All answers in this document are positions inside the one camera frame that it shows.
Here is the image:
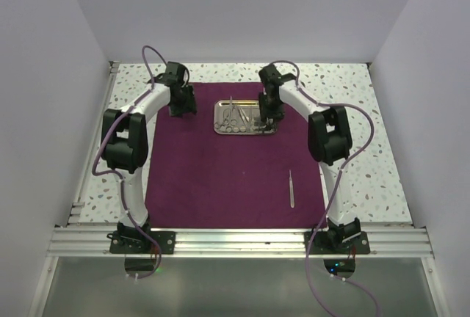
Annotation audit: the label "purple cloth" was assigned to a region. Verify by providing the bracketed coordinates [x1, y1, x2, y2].
[145, 83, 325, 229]

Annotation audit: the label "aluminium rail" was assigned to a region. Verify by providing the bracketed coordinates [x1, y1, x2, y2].
[65, 61, 120, 226]
[46, 224, 433, 258]

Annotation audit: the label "steel instrument tray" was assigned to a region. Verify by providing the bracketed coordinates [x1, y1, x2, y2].
[214, 100, 277, 136]

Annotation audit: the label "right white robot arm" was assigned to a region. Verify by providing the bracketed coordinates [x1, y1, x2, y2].
[258, 64, 361, 253]

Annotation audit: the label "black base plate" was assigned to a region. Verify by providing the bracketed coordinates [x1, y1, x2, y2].
[106, 231, 176, 255]
[304, 231, 369, 255]

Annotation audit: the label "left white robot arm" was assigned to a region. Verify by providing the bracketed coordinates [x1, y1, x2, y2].
[97, 62, 197, 253]

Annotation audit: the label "long steel scissors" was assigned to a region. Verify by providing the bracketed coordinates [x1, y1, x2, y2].
[222, 97, 237, 126]

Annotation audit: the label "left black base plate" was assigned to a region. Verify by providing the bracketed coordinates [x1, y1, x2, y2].
[106, 231, 176, 255]

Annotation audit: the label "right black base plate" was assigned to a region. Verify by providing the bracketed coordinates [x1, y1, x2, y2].
[304, 231, 369, 255]

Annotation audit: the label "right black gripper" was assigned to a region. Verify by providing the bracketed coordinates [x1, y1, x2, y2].
[258, 92, 285, 124]

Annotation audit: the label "aluminium front rail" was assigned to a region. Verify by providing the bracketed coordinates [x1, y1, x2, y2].
[46, 224, 433, 258]

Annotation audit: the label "aluminium left side rail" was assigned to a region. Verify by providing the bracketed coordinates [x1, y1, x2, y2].
[65, 61, 120, 226]

